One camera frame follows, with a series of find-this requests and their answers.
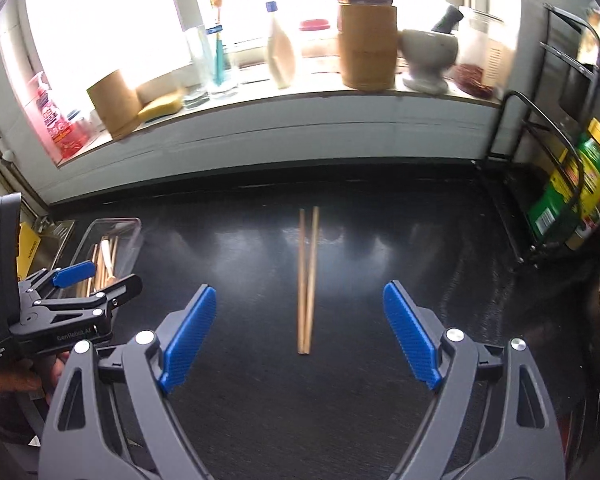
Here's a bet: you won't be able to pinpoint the white stone mortar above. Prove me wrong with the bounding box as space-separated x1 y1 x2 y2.
397 28 460 95

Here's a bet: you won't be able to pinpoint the yellow cardboard box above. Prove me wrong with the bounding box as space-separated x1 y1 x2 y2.
17 222 42 281

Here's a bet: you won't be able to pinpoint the short clear glass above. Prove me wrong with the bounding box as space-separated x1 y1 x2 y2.
207 42 241 100

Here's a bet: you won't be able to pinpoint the person's left forearm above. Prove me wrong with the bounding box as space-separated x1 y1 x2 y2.
0 385 48 466

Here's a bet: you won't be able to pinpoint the black wire rack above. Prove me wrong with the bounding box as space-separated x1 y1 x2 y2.
480 2 600 268

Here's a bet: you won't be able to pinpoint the dark sauce bottle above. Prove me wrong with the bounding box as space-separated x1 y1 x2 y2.
565 185 600 253

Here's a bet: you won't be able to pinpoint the yellow sponge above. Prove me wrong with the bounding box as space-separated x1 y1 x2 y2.
136 91 185 123

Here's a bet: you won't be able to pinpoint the dark pestle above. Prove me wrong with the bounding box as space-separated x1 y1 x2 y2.
431 5 465 33

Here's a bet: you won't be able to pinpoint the person's left hand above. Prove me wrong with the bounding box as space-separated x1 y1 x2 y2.
0 351 72 403

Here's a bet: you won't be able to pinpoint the green bottle yellow cap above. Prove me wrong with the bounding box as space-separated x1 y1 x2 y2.
527 119 600 238

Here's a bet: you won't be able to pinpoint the empty bamboo holder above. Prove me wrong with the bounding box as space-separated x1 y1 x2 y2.
86 70 143 141

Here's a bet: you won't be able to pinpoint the printed food packet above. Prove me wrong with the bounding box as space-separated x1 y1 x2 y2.
577 2 600 68

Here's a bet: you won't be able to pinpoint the jar with red lid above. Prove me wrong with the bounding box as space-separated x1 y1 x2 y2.
299 19 341 73

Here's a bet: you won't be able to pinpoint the white squeeze bottle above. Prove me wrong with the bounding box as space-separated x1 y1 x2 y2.
266 1 298 90

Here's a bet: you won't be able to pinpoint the bamboo utensil holder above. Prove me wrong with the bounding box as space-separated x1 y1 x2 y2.
336 2 398 92

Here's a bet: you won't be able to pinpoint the stainless steel sink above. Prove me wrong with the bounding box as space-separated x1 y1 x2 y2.
32 217 76 271

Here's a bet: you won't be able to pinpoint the bundle of wooden utensils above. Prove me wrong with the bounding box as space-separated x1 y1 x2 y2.
297 209 308 355

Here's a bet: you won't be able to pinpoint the red packaged bag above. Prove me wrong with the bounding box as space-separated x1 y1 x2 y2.
25 71 93 161

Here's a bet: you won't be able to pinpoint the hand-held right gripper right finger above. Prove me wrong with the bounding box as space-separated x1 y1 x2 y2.
381 280 566 480

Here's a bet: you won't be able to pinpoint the green toothbrush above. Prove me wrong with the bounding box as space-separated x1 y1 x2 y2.
212 25 228 86

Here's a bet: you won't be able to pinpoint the tall clear glass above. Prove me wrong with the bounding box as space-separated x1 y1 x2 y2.
182 25 216 110

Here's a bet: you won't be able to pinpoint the clear plastic tray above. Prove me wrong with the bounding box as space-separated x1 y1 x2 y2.
50 216 143 306

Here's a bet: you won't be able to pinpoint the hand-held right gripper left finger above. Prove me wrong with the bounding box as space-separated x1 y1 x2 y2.
39 283 218 480

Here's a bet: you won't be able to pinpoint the clear container dried chillies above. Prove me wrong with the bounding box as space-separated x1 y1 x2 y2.
452 7 518 100

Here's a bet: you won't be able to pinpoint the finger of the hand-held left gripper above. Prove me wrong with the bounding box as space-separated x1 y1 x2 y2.
17 260 96 295
30 274 144 321

